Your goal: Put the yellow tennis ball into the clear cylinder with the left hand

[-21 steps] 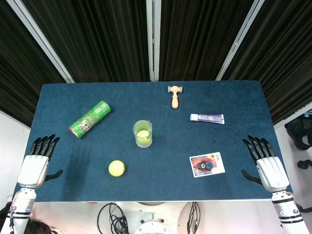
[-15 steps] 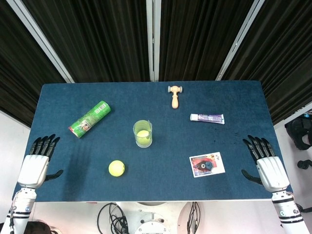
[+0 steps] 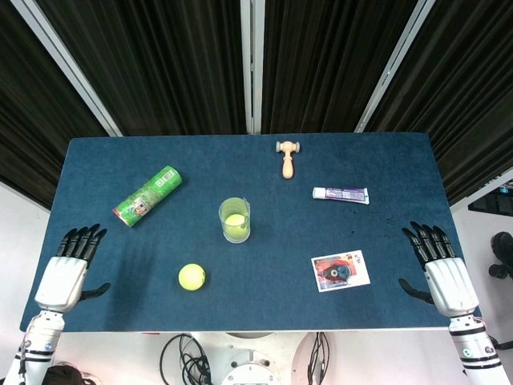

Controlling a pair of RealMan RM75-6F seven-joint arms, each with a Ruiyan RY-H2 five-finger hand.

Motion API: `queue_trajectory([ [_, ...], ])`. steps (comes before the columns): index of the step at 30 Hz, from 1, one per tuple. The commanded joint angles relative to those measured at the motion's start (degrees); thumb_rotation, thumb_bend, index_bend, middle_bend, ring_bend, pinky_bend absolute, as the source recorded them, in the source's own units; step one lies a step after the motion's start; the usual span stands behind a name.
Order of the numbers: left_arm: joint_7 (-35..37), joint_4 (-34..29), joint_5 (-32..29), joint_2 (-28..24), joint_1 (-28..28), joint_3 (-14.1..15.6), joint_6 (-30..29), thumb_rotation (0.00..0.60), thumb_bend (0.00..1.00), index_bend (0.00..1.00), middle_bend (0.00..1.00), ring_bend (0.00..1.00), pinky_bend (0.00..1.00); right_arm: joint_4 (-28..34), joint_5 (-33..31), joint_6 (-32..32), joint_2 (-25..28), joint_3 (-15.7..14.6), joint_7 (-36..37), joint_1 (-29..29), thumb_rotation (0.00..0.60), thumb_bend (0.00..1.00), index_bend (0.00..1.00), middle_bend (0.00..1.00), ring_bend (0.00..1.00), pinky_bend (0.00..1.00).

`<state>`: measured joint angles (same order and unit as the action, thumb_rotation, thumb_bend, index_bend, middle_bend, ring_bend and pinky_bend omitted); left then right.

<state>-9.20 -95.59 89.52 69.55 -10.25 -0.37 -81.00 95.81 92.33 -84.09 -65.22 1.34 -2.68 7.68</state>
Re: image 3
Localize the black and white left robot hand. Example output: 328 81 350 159
34 223 111 314

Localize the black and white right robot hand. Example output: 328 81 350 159
398 220 482 318

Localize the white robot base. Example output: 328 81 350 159
192 331 321 385

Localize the green cylindrical snack can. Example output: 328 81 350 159
112 165 184 229

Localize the clear plastic cup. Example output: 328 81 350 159
218 197 252 245

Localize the black office chair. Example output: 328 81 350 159
487 231 513 280

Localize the black device with blue light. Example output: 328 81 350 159
467 178 513 218

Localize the dark brown rounded object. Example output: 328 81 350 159
42 363 94 385

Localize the white carded product package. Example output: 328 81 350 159
310 249 371 294

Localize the white and purple toothpaste tube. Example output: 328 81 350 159
312 186 371 206

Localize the black pleated curtain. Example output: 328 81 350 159
364 0 513 208
0 0 110 210
261 0 418 135
35 0 248 136

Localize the blue felt table mat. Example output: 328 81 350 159
19 132 482 333

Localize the small wooden toy hammer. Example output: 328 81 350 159
275 140 302 180

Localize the black cable bundle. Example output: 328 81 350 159
160 332 212 385
306 331 331 385

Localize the grey metal frame post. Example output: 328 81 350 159
354 0 437 133
240 0 265 135
10 0 123 137

